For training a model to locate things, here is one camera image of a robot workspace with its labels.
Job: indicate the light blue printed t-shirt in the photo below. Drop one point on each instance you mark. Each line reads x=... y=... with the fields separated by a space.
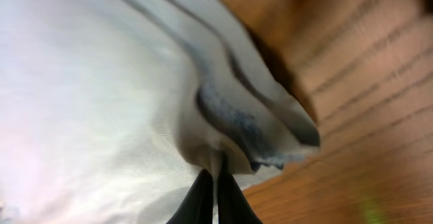
x=111 y=108

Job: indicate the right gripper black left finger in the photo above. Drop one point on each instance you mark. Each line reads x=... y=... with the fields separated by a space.
x=197 y=206

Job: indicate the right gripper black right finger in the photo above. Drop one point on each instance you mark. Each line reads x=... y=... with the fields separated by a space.
x=233 y=207

